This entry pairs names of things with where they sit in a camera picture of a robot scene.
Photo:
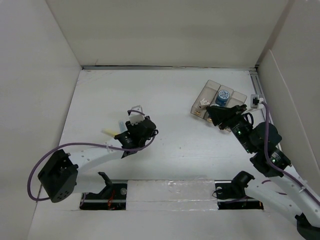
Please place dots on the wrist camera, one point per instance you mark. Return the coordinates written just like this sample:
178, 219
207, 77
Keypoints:
136, 115
256, 102

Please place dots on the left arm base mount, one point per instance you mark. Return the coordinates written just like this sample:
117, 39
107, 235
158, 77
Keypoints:
111, 196

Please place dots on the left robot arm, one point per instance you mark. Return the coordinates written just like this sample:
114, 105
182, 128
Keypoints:
65, 173

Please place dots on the clear three-compartment organizer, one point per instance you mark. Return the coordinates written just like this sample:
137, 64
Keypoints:
215, 94

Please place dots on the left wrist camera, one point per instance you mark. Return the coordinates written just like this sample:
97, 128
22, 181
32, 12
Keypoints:
136, 115

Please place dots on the blue highlighter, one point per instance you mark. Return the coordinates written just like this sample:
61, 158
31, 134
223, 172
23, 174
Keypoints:
122, 126

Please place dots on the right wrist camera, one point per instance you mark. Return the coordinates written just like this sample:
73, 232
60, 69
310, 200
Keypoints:
256, 102

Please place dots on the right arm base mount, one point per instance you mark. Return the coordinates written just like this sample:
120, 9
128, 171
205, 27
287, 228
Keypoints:
230, 194

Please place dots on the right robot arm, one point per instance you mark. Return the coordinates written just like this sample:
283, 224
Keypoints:
300, 205

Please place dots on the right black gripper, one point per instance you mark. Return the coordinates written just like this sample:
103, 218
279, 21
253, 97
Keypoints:
226, 115

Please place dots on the yellow highlighter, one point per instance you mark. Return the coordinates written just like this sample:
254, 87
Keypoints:
109, 132

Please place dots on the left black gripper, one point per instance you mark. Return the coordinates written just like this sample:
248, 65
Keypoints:
130, 126

